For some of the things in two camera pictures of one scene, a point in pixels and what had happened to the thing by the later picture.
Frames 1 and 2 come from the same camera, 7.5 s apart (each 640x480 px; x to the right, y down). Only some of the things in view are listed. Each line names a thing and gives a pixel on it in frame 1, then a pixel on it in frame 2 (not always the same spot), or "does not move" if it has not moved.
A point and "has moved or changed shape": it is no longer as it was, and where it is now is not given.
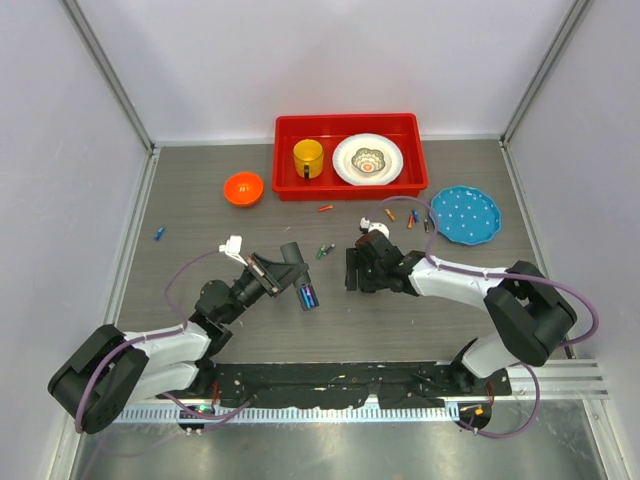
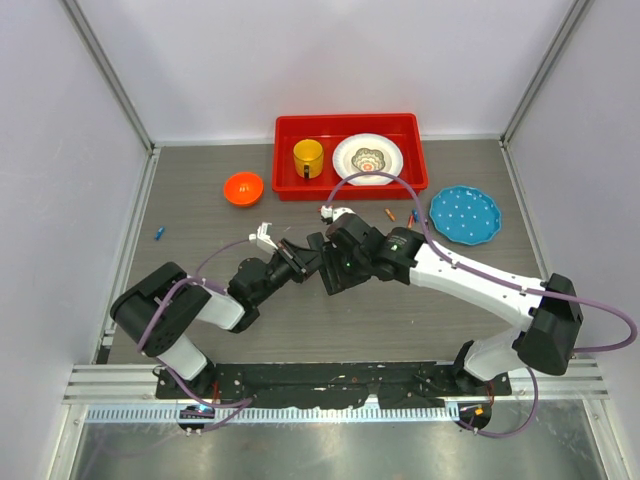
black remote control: x=291 y=253 has moved or changed shape
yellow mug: x=308 y=157 does not move
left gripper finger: x=301 y=277 -> x=310 y=270
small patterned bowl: x=368 y=160 does not move
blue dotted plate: x=466 y=216 does not move
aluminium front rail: x=530 y=380 does not move
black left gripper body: x=254 y=275 -> x=291 y=260
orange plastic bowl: x=243 y=189 does not move
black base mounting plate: x=395 y=384 does not move
